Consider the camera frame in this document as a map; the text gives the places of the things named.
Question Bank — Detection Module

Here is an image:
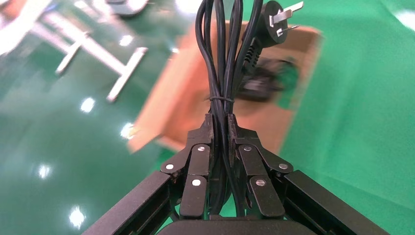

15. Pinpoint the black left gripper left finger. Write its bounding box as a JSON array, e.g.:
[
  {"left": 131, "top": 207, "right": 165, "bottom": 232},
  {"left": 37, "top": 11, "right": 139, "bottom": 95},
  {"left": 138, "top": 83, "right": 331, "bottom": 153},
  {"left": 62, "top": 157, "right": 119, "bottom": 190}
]
[{"left": 82, "top": 113, "right": 215, "bottom": 235}]

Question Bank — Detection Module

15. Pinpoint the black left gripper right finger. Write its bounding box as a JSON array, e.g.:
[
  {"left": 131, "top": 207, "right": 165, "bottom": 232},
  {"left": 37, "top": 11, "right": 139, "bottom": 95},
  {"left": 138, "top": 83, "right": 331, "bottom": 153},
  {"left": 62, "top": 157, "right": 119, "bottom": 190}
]
[{"left": 227, "top": 113, "right": 390, "bottom": 235}]

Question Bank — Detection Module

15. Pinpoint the thin black cable with adapter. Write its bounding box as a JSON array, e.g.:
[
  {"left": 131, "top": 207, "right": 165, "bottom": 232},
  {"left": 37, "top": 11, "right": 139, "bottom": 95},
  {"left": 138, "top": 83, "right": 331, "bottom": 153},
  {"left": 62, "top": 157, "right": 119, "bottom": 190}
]
[{"left": 235, "top": 56, "right": 294, "bottom": 103}]

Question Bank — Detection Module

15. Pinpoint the black power cable with plug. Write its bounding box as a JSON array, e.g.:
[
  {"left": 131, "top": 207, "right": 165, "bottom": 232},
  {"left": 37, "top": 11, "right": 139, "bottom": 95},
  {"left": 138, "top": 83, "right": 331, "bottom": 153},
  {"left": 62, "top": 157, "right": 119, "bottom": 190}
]
[{"left": 194, "top": 0, "right": 305, "bottom": 221}]

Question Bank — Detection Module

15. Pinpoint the open brown cardboard box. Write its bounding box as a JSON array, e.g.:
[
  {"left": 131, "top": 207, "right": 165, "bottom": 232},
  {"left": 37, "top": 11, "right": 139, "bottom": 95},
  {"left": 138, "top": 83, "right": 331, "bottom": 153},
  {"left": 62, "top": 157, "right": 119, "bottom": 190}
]
[{"left": 126, "top": 19, "right": 325, "bottom": 156}]

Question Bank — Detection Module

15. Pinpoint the white table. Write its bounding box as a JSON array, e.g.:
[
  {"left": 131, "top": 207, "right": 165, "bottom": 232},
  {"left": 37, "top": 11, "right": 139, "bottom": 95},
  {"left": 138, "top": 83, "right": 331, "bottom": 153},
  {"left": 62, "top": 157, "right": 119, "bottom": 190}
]
[{"left": 0, "top": 0, "right": 150, "bottom": 103}]

